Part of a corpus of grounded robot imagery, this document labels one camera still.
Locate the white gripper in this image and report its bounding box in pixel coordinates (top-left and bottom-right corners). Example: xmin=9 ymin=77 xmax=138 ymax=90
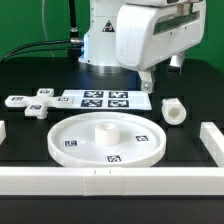
xmin=116 ymin=2 xmax=206 ymax=94

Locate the white round table top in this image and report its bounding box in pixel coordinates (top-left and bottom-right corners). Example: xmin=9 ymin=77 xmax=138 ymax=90
xmin=47 ymin=112 xmax=166 ymax=168

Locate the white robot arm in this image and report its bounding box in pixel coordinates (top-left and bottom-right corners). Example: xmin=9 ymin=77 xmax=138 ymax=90
xmin=79 ymin=0 xmax=206 ymax=94

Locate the white marker sheet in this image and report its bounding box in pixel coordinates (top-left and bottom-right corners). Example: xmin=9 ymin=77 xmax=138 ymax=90
xmin=63 ymin=90 xmax=152 ymax=110

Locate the white cross-shaped table base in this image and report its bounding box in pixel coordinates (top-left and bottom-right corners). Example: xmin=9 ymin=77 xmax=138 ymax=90
xmin=5 ymin=88 xmax=74 ymax=119

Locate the white right fence rail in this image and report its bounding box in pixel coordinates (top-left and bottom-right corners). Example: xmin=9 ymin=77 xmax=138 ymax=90
xmin=200 ymin=122 xmax=224 ymax=168

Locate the white fence rail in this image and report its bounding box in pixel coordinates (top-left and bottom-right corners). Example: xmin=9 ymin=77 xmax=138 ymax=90
xmin=0 ymin=121 xmax=6 ymax=145
xmin=200 ymin=122 xmax=224 ymax=168
xmin=0 ymin=167 xmax=224 ymax=196

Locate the black cable with connector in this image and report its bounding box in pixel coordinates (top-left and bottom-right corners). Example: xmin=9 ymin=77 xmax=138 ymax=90
xmin=0 ymin=37 xmax=85 ymax=64

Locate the black vertical cable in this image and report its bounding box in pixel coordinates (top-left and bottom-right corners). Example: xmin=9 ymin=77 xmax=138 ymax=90
xmin=68 ymin=0 xmax=80 ymax=38

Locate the white front fence rail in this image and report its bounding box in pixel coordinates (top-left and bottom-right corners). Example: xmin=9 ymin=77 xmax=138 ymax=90
xmin=0 ymin=167 xmax=224 ymax=196

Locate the thin white cable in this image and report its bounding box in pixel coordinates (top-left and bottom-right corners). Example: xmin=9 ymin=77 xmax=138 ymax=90
xmin=41 ymin=0 xmax=55 ymax=58

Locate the white left fence rail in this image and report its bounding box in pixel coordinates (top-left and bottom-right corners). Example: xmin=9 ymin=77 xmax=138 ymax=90
xmin=0 ymin=121 xmax=6 ymax=145

